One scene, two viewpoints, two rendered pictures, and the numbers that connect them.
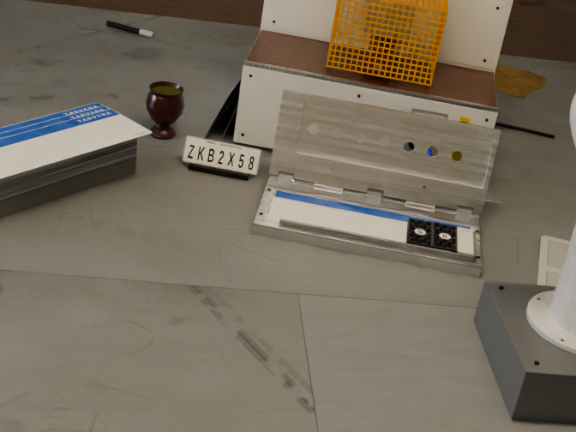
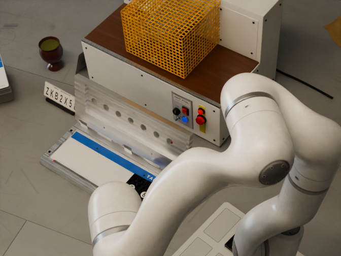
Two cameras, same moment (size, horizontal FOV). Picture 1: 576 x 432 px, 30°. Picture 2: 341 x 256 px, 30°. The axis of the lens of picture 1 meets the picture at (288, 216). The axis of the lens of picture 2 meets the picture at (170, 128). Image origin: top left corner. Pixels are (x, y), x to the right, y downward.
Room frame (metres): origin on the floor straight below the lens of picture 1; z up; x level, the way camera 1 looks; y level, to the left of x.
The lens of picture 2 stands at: (1.04, -1.02, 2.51)
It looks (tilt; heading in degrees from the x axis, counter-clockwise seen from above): 50 degrees down; 37
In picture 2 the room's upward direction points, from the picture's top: 5 degrees counter-clockwise
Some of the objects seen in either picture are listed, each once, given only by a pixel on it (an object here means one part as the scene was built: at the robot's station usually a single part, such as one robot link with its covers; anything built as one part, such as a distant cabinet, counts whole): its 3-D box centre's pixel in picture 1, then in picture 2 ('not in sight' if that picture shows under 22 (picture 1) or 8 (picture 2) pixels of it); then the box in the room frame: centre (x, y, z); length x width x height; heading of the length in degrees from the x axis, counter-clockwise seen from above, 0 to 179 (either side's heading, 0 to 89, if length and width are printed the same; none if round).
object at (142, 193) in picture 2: (444, 238); (144, 195); (1.84, -0.31, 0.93); 0.10 x 0.05 x 0.01; 177
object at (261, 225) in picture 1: (369, 221); (112, 169); (1.87, -0.16, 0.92); 0.44 x 0.21 x 0.04; 87
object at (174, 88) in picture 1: (164, 111); (52, 55); (2.15, 0.30, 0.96); 0.09 x 0.09 x 0.11
